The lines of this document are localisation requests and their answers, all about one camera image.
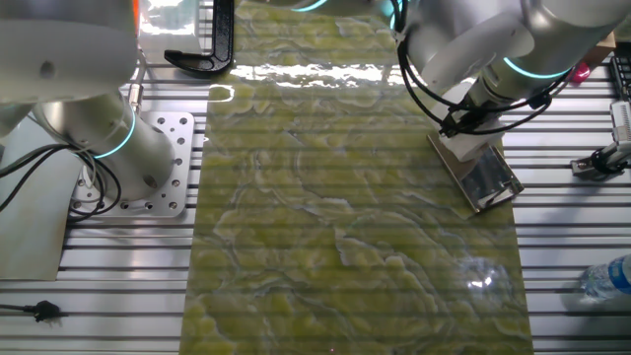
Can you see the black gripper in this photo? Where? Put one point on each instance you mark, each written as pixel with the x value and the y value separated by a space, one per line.
pixel 468 118

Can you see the white toilet paper roll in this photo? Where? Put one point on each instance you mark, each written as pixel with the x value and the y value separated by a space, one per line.
pixel 473 145

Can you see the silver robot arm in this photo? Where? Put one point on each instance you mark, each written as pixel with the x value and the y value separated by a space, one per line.
pixel 64 49

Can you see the pink round toy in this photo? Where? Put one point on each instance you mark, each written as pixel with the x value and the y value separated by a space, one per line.
pixel 581 73

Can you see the green marble pattern mat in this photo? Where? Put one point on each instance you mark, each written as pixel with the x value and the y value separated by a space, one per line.
pixel 320 222

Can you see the black keyboard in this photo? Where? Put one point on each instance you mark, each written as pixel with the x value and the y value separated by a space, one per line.
pixel 622 76

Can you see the clear water bottle blue cap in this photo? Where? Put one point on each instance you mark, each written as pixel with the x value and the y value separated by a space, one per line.
pixel 609 278

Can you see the black C-clamp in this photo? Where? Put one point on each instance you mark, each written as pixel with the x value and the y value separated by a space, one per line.
pixel 217 49

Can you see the translucent plastic box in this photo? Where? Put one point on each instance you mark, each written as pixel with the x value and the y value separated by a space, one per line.
pixel 167 27

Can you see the black power plug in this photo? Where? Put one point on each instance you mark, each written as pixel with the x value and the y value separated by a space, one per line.
pixel 47 311

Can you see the silver grille camera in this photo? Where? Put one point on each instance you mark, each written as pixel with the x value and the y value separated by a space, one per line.
pixel 622 123

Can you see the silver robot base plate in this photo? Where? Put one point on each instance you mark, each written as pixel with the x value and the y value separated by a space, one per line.
pixel 167 148

